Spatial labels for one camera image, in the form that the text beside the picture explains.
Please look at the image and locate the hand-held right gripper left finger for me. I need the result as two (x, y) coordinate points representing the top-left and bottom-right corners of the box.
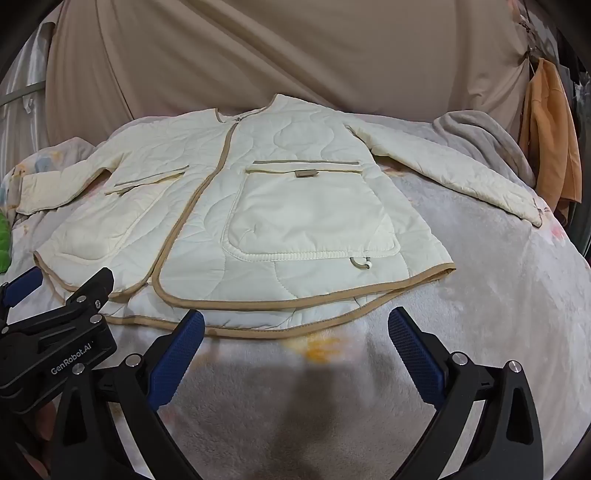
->
(50, 310), (206, 480)

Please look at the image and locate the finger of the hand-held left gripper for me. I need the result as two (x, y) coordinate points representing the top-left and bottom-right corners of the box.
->
(0, 267), (43, 309)
(28, 267), (115, 340)

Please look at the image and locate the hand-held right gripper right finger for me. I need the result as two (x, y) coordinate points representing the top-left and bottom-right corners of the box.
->
(388, 307), (544, 480)

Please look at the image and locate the white quilted blanket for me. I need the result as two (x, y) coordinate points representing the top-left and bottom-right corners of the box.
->
(16, 93), (543, 340)

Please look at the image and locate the green cloth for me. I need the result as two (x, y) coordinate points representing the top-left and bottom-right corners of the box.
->
(0, 210), (12, 273)

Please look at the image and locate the grey floral blanket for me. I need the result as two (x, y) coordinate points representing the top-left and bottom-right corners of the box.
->
(0, 111), (591, 480)

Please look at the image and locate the white satin cloth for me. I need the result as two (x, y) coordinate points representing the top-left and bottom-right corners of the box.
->
(0, 18), (58, 162)

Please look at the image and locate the grey fleece blanket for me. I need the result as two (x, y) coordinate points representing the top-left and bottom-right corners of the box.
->
(431, 111), (539, 188)

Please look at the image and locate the orange hanging cloth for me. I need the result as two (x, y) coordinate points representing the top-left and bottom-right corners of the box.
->
(518, 58), (583, 217)

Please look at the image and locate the beige backdrop sheet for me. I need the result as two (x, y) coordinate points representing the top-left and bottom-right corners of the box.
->
(44, 0), (543, 153)

